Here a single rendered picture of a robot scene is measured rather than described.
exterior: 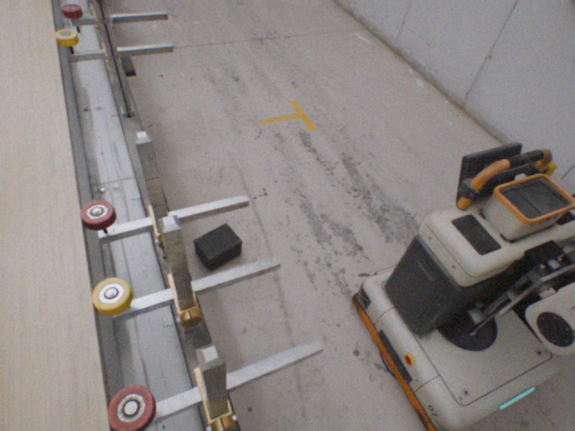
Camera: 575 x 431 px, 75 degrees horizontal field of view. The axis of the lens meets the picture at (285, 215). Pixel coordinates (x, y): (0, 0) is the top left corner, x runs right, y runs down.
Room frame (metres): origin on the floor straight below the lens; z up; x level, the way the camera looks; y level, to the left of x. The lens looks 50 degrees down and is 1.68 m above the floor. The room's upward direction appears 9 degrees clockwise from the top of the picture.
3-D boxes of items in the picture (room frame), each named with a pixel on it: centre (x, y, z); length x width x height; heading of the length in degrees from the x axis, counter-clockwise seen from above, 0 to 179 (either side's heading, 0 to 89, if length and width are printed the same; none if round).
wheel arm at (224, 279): (0.46, 0.18, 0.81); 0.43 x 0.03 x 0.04; 121
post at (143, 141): (0.61, 0.33, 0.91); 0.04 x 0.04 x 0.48; 31
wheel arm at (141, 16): (1.76, 0.93, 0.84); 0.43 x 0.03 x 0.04; 121
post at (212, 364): (0.18, 0.07, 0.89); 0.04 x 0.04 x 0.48; 31
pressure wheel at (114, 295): (0.36, 0.35, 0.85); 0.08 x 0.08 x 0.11
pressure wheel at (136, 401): (0.14, 0.22, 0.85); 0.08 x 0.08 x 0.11
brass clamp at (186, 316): (0.42, 0.22, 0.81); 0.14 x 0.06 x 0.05; 31
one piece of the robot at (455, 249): (0.87, -0.77, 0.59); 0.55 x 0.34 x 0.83; 121
